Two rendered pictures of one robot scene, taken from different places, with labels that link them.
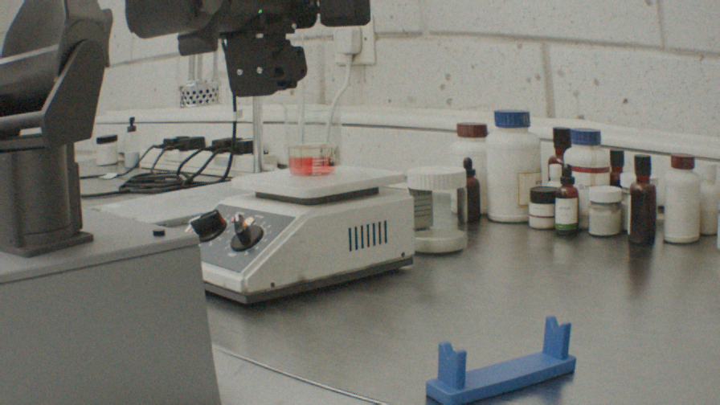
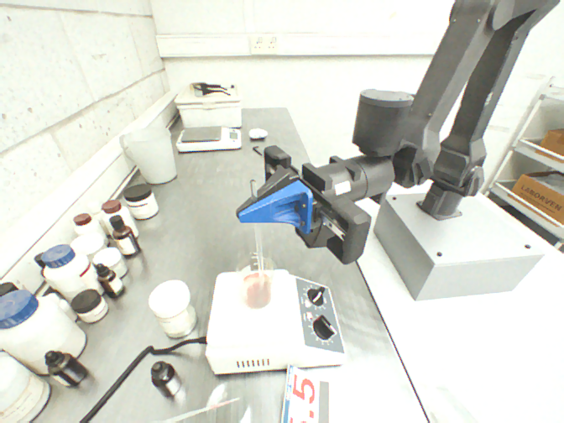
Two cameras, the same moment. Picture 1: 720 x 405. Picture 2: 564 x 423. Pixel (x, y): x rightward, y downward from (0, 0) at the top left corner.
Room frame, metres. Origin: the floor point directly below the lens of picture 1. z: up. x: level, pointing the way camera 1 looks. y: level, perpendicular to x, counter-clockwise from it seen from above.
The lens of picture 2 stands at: (1.02, 0.21, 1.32)
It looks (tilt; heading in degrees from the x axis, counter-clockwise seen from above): 37 degrees down; 219
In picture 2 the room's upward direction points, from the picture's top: straight up
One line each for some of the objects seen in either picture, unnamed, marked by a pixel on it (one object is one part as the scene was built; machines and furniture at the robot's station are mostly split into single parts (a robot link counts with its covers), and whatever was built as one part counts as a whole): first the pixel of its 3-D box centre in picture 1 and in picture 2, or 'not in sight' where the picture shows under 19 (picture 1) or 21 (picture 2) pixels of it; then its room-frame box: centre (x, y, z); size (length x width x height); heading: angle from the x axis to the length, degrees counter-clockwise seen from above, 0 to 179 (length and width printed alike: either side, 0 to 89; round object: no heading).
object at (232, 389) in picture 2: not in sight; (228, 407); (0.98, 0.09, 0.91); 0.06 x 0.06 x 0.02
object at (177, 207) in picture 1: (196, 202); not in sight; (1.27, 0.23, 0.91); 0.30 x 0.20 x 0.01; 135
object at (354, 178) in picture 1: (315, 179); (253, 304); (0.87, 0.04, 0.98); 0.12 x 0.12 x 0.01; 43
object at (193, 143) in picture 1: (187, 144); not in sight; (1.67, 0.31, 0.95); 0.07 x 0.04 x 0.02; 135
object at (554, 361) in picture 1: (507, 358); not in sight; (0.52, -0.09, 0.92); 0.10 x 0.03 x 0.04; 112
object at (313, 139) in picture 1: (310, 136); (258, 282); (0.86, 0.04, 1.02); 0.06 x 0.05 x 0.08; 111
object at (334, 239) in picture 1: (296, 231); (270, 318); (0.86, 0.06, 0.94); 0.22 x 0.13 x 0.08; 133
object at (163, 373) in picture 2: not in sight; (164, 375); (1.01, 0.00, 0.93); 0.03 x 0.03 x 0.07
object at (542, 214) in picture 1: (546, 207); (90, 305); (1.03, -0.21, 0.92); 0.04 x 0.04 x 0.04
